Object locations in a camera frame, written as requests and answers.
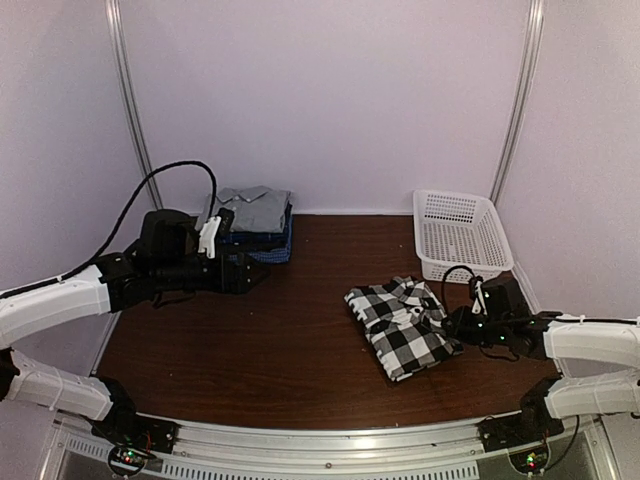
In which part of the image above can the blue white checked folded shirt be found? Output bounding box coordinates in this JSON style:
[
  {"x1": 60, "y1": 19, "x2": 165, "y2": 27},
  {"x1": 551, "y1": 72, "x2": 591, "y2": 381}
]
[{"x1": 249, "y1": 248, "x2": 291, "y2": 265}]

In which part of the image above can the right aluminium frame post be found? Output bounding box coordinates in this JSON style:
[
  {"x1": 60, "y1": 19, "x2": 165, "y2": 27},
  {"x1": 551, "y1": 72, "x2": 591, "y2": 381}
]
[{"x1": 490, "y1": 0, "x2": 545, "y2": 205}]

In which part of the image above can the left circuit board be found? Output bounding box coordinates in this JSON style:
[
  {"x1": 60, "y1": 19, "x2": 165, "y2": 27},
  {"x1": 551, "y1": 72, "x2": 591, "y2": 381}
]
[{"x1": 107, "y1": 446, "x2": 148, "y2": 476}]

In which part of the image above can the left aluminium frame post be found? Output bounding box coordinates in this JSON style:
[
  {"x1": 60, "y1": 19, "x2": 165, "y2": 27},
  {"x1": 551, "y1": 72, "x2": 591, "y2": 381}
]
[{"x1": 103, "y1": 0, "x2": 166, "y2": 211}]

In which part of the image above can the white plastic laundry basket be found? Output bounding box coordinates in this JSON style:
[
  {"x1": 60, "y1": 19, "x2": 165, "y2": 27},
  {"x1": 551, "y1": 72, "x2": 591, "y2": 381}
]
[{"x1": 413, "y1": 189, "x2": 514, "y2": 284}]

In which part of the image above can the aluminium front rail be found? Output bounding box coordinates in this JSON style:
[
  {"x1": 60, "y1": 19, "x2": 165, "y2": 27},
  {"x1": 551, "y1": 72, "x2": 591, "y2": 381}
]
[{"x1": 49, "y1": 409, "x2": 609, "y2": 480}]

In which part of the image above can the aluminium frame post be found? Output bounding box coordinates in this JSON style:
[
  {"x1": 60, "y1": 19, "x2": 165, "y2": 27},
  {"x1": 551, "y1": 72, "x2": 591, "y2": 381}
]
[
  {"x1": 490, "y1": 0, "x2": 545, "y2": 205},
  {"x1": 103, "y1": 0, "x2": 166, "y2": 211}
]

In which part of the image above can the grey folded shirt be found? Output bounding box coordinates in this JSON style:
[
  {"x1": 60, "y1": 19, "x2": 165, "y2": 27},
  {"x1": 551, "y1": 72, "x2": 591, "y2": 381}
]
[{"x1": 214, "y1": 186, "x2": 291, "y2": 233}]

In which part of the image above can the black white plaid shirt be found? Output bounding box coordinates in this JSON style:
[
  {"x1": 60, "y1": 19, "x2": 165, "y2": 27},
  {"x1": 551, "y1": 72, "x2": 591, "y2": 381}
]
[{"x1": 344, "y1": 277, "x2": 464, "y2": 382}]

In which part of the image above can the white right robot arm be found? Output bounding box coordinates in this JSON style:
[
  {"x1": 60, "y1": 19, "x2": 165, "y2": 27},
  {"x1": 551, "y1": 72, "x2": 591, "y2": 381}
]
[{"x1": 443, "y1": 277, "x2": 639, "y2": 446}]

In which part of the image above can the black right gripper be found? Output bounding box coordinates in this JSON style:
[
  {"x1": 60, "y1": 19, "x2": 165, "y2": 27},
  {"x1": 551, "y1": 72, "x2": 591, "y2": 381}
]
[{"x1": 441, "y1": 306, "x2": 510, "y2": 348}]

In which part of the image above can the circuit board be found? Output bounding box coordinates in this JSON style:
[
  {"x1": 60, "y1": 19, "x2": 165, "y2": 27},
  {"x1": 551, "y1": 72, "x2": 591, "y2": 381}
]
[
  {"x1": 107, "y1": 446, "x2": 148, "y2": 476},
  {"x1": 509, "y1": 446, "x2": 550, "y2": 475}
]

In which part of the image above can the right circuit board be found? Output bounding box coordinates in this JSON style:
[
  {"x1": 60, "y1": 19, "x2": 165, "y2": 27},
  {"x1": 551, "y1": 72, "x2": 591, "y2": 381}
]
[{"x1": 509, "y1": 446, "x2": 550, "y2": 475}]

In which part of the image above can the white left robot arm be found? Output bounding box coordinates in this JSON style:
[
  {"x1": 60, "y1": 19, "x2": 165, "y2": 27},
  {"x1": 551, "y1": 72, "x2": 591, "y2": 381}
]
[{"x1": 1, "y1": 208, "x2": 264, "y2": 450}]

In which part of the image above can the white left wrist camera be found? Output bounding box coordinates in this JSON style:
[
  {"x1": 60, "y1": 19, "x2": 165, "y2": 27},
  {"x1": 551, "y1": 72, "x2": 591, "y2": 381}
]
[{"x1": 198, "y1": 216, "x2": 222, "y2": 259}]

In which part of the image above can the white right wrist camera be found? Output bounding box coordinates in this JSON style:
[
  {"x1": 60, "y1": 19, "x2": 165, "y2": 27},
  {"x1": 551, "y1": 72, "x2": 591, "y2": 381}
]
[{"x1": 470, "y1": 276, "x2": 487, "y2": 315}]

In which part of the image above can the dark folded shirt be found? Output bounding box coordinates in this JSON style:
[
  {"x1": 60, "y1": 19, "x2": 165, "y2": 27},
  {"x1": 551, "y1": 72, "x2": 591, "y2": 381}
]
[{"x1": 217, "y1": 236, "x2": 288, "y2": 253}]

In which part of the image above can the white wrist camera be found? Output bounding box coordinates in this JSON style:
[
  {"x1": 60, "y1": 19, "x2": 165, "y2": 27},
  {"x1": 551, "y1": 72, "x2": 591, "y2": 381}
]
[
  {"x1": 198, "y1": 216, "x2": 222, "y2": 259},
  {"x1": 470, "y1": 276, "x2": 487, "y2": 315}
]

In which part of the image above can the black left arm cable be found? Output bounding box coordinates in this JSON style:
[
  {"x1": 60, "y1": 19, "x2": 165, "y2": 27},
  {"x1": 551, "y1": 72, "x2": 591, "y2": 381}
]
[{"x1": 59, "y1": 160, "x2": 220, "y2": 281}]

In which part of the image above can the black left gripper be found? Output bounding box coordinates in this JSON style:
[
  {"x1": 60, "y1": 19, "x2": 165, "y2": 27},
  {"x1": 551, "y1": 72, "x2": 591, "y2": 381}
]
[{"x1": 153, "y1": 253, "x2": 271, "y2": 296}]

